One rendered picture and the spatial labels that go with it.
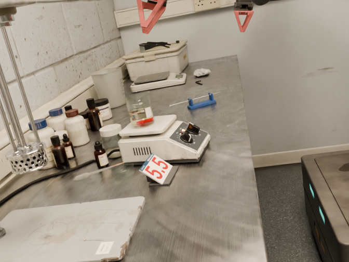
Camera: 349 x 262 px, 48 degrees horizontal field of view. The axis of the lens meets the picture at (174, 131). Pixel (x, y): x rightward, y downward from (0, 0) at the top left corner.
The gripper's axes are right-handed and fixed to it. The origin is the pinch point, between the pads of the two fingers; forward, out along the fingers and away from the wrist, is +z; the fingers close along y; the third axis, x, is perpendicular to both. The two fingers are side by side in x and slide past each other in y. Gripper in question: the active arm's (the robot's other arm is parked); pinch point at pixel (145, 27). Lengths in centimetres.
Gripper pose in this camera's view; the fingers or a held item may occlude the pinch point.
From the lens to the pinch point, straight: 93.9
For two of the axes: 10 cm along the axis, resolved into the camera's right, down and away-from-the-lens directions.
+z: -2.3, 9.7, 1.0
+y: -0.4, -1.1, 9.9
